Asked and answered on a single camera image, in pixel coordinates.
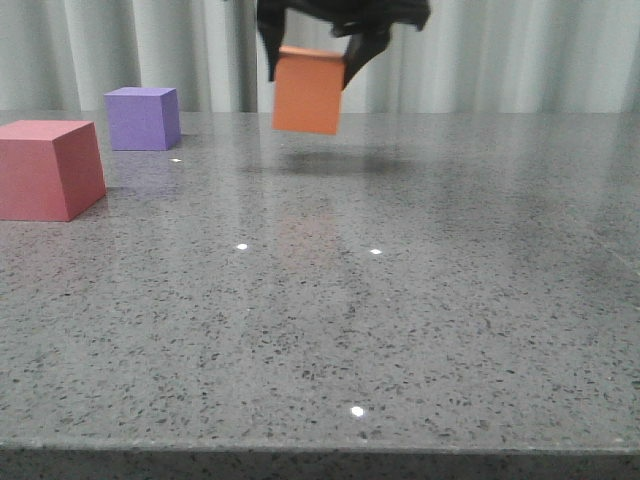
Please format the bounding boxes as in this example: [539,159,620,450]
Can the purple foam block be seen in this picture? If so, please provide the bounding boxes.
[103,87,181,151]

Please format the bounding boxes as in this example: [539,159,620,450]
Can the orange foam block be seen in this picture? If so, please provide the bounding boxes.
[272,46,345,135]

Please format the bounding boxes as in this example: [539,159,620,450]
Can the red foam block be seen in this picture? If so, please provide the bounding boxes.
[1,120,106,222]

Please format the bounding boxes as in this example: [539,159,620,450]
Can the grey-green pleated curtain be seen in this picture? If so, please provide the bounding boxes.
[1,1,639,113]

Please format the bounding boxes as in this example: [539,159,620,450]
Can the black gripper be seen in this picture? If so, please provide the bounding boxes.
[257,0,431,89]

